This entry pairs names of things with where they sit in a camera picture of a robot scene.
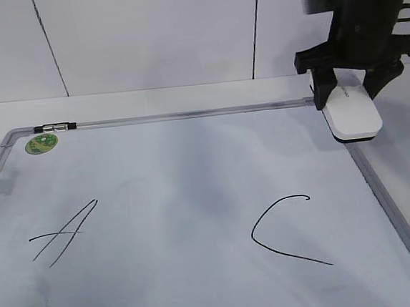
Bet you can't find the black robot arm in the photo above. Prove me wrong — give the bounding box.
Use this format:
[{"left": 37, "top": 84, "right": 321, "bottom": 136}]
[{"left": 294, "top": 0, "right": 410, "bottom": 110}]

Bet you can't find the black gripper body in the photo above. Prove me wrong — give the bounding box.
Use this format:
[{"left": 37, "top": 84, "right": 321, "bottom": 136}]
[{"left": 294, "top": 11, "right": 410, "bottom": 74}]

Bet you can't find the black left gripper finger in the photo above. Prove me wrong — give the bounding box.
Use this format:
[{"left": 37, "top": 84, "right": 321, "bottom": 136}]
[{"left": 311, "top": 67, "right": 338, "bottom": 110}]

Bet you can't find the white board eraser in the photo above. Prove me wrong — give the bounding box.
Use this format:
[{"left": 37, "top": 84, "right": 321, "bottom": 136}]
[{"left": 321, "top": 69, "right": 383, "bottom": 144}]

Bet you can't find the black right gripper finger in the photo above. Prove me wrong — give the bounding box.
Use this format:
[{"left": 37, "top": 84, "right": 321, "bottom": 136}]
[{"left": 363, "top": 57, "right": 404, "bottom": 99}]

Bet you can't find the round green magnet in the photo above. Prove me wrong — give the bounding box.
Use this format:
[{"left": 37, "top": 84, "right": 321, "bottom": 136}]
[{"left": 25, "top": 133, "right": 59, "bottom": 155}]

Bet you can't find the white board with grey frame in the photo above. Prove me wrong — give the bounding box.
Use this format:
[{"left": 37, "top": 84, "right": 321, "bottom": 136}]
[{"left": 0, "top": 100, "right": 410, "bottom": 307}]

